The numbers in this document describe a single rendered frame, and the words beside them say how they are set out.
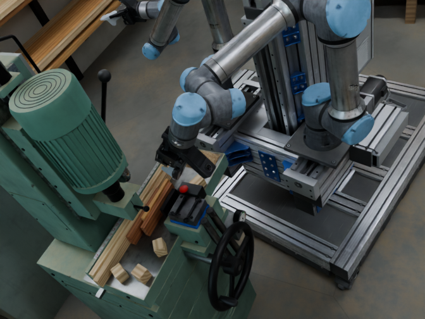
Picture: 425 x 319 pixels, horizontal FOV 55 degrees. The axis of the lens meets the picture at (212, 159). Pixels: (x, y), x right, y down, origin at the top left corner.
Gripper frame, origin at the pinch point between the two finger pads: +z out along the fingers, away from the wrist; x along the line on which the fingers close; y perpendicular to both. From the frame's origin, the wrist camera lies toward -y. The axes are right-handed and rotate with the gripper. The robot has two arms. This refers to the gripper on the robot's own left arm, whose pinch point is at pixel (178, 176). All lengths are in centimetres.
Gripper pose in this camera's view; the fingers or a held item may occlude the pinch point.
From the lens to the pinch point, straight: 126.7
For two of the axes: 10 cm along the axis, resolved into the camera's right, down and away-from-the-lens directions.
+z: -2.1, 5.0, 8.4
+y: -8.8, -4.8, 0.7
